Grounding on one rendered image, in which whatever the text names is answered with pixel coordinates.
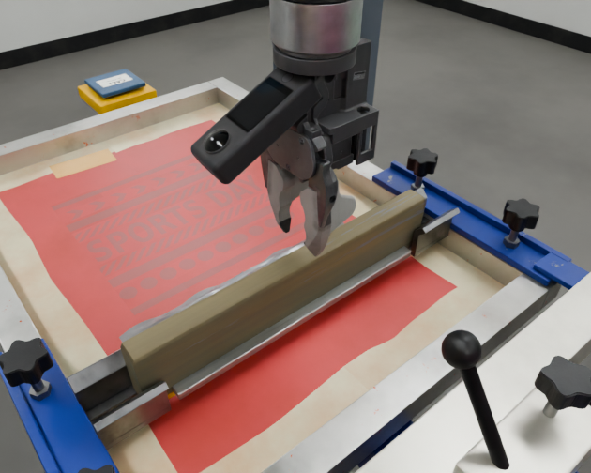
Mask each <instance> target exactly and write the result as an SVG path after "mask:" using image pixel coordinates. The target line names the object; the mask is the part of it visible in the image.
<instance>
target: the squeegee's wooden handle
mask: <svg viewBox="0 0 591 473"><path fill-rule="evenodd" d="M424 207H425V199H424V197H423V196H422V195H420V194H418V193H417V192H415V191H413V190H408V191H405V192H403V193H401V194H400V195H398V196H396V197H394V198H392V199H390V200H388V201H386V202H385V203H383V204H381V205H379V206H377V207H375V208H373V209H372V210H370V211H368V212H366V213H364V214H362V215H360V216H358V217H357V218H355V219H353V220H351V221H349V222H347V223H345V224H344V225H342V226H340V227H338V228H336V229H335V230H334V231H332V232H331V233H330V235H329V239H328V241H327V244H326V247H325V249H324V250H323V251H322V252H321V254H320V255H318V256H314V255H313V254H312V253H311V252H310V251H309V249H308V248H307V247H306V246H305V245H304V246H302V247H300V248H299V249H297V250H295V251H293V252H290V253H288V254H286V255H285V256H283V257H282V258H280V259H278V260H276V261H274V262H272V263H271V264H269V265H267V266H265V267H262V268H260V269H258V270H257V271H255V272H253V273H251V274H250V275H248V276H246V277H244V278H243V279H241V280H239V281H237V282H234V283H232V284H230V285H229V286H227V287H225V288H223V289H221V290H219V291H218V292H216V293H215V294H213V295H211V296H209V297H207V298H204V299H202V300H201V301H199V302H197V303H195V304H193V305H191V306H189V307H188V308H187V309H185V310H183V311H181V312H179V313H176V314H174V315H173V316H171V317H169V318H167V319H165V320H163V321H161V322H159V323H157V324H156V325H155V326H153V327H151V328H148V329H146V330H144V331H143V332H141V333H139V334H137V335H135V336H133V337H131V338H129V339H128V340H126V341H124V342H122V343H121V346H120V348H121V351H122V355H123V358H124V361H125V363H126V366H127V369H128V372H129V377H130V380H131V383H132V386H133V388H134V389H135V391H136V392H137V394H140V393H141V392H143V391H145V390H147V389H149V388H151V387H152V386H154V385H156V384H157V383H158V382H160V381H164V382H166V384H167V386H168V388H169V389H167V390H166V391H167V394H168V395H169V394H170V393H172V392H173V391H174V390H173V385H175V384H176V383H178V382H180V381H181V380H183V379H185V378H186V377H188V376H190V375H191V374H194V373H195V372H197V371H199V370H200V369H202V368H204V366H206V365H208V364H209V363H211V362H213V361H214V360H216V359H218V358H220V357H221V356H223V355H225V354H226V353H228V352H230V351H231V350H233V349H235V348H236V347H238V346H240V345H241V344H243V343H244V342H246V341H248V340H249V339H251V338H253V337H254V336H256V335H258V334H259V333H261V332H262V331H264V330H266V329H267V328H270V327H271V326H273V325H275V324H276V323H278V322H279V321H280V320H282V319H284V318H285V317H287V316H289V315H290V314H292V313H294V312H296V311H298V310H299V309H301V308H302V307H304V306H306V305H307V304H309V303H311V302H312V301H314V300H316V299H317V298H319V297H320V296H322V295H324V294H325V293H327V292H329V291H330V290H332V289H334V288H335V287H337V286H339V285H340V284H342V283H343V282H346V281H347V280H349V279H351V278H352V277H354V276H355V275H356V274H358V273H360V272H361V271H363V270H365V269H366V268H368V267H370V266H372V265H374V264H375V263H377V262H379V261H380V260H382V259H383V258H385V257H387V256H388V255H390V254H392V253H393V252H395V251H396V250H398V249H400V248H401V247H403V246H405V247H406V248H410V247H411V246H412V243H413V237H414V232H415V230H416V229H418V228H419V227H420V226H421V222H422V217H423V212H424Z"/></svg>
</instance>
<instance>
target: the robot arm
mask: <svg viewBox="0 0 591 473"><path fill-rule="evenodd" d="M269 9H270V37H271V41H272V42H273V62H274V64H275V65H276V66H277V67H276V68H275V69H274V70H273V71H272V72H271V73H270V74H269V75H267V76H266V77H265V78H264V79H263V80H262V81H261V82H260V83H259V84H257V85H256V86H255V87H254V88H253V89H252V90H251V91H250V92H249V94H248V95H246V96H245V97H244V98H243V99H242V100H241V101H239V102H238V103H237V104H236V105H235V106H234V107H233V108H232V109H231V110H230V111H229V112H228V113H227V114H225V115H224V116H223V117H222V118H221V119H220V120H219V121H218V122H217V123H216V124H214V125H213V126H212V127H211V128H210V129H209V130H208V131H207V132H206V133H204V134H203V135H202V136H201V137H200V138H199V139H198V140H197V141H196V142H195V143H194V144H192V146H191V148H190V151H191V153H192V155H193V156H194V157H195V158H196V159H197V161H199V162H200V163H201V164H202V165H203V166H204V168H205V169H206V170H207V171H209V172H210V173H211V174H212V175H213V176H214V177H215V178H216V179H217V180H218V181H220V182H221V183H222V184H230V183H231V182H232V181H233V180H235V179H236V178H237V177H238V176H239V175H240V174H241V173H242V172H243V171H244V170H245V169H246V168H248V167H249V166H250V165H251V164H252V163H253V162H254V161H255V160H256V159H257V158H258V157H259V156H260V155H261V163H262V169H263V175H264V181H265V187H266V188H267V193H268V198H269V202H270V204H271V207H272V210H273V213H274V216H275V219H276V222H277V224H278V225H279V227H280V228H281V230H282V231H283V232H284V233H288V232H290V225H291V215H290V205H291V204H292V202H293V201H294V200H295V198H297V197H298V196H299V195H300V203H301V205H302V207H303V210H304V214H305V222H304V229H305V233H306V240H305V242H304V245H305V246H306V247H307V248H308V249H309V251H310V252H311V253H312V254H313V255H314V256H318V255H320V254H321V252H322V251H323V250H324V249H325V247H326V244H327V241H328V239H329V235H330V233H331V232H332V231H334V230H335V229H336V228H337V227H338V226H340V225H341V224H342V223H343V222H344V221H346V220H347V219H348V218H349V217H350V216H351V215H352V214H353V213H354V211H355V209H356V199H355V197H354V196H352V195H342V194H340V189H339V181H338V179H337V177H336V175H335V173H334V171H333V170H334V169H338V170H339V169H340V168H342V167H344V166H347V165H349V164H351V163H353V160H355V161H356V165H359V164H361V163H363V162H365V161H368V160H371V159H373V158H374V151H375V143H376V133H377V125H378V116H379V110H378V109H376V108H374V107H372V106H370V105H369V104H368V103H367V92H368V81H369V71H370V61H371V40H369V39H366V38H360V33H361V21H362V9H363V0H269ZM366 111H367V112H366ZM371 126H372V133H371V148H369V149H367V150H365V146H366V136H367V128H369V127H371Z"/></svg>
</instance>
